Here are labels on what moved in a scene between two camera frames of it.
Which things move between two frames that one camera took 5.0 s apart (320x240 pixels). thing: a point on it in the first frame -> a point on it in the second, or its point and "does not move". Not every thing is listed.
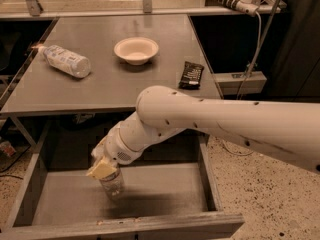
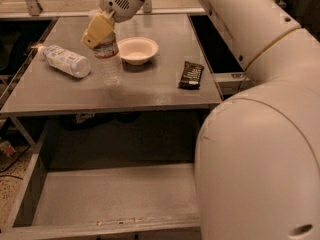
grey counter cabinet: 112,86 does not move
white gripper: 115,146 -> 117,3
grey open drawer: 169,194 does not move
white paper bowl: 136,50 does not move
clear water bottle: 114,188 -> 108,59
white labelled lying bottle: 76,65 does not move
